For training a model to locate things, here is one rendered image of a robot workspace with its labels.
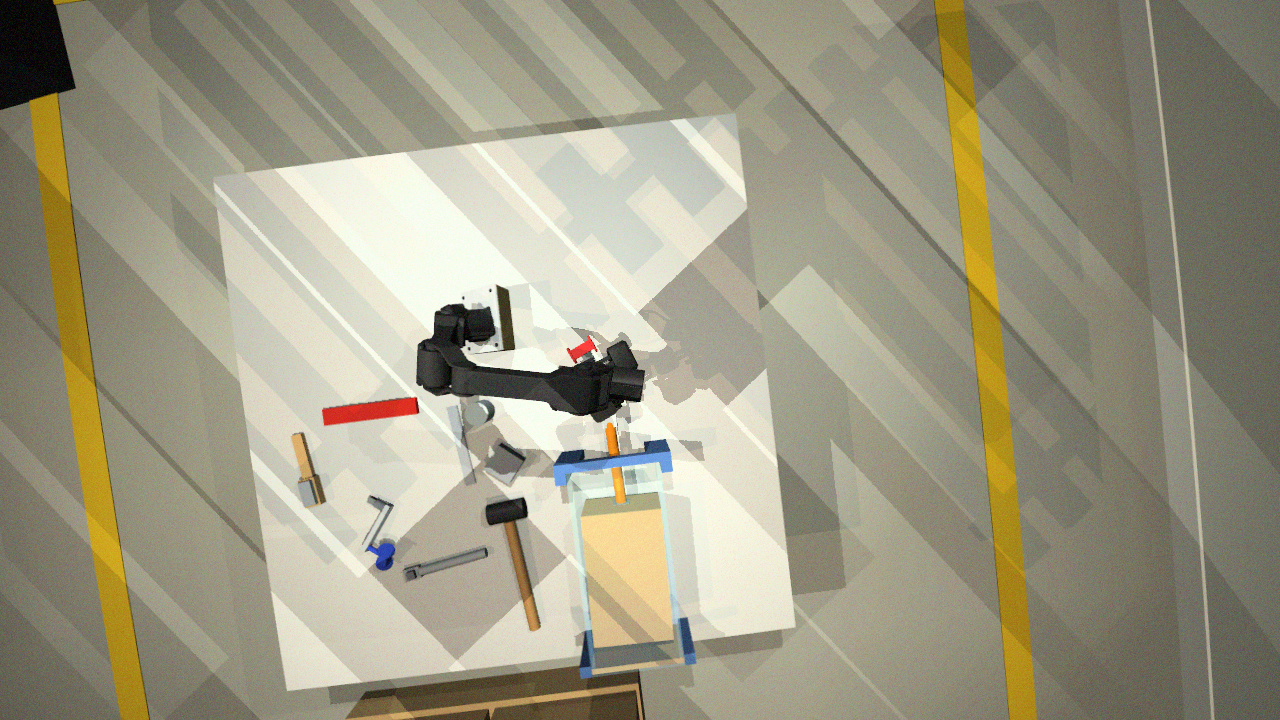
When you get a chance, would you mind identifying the clear-panelled cubby with blue corner posts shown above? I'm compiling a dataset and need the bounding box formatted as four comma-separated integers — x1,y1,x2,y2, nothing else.
554,460,698,679

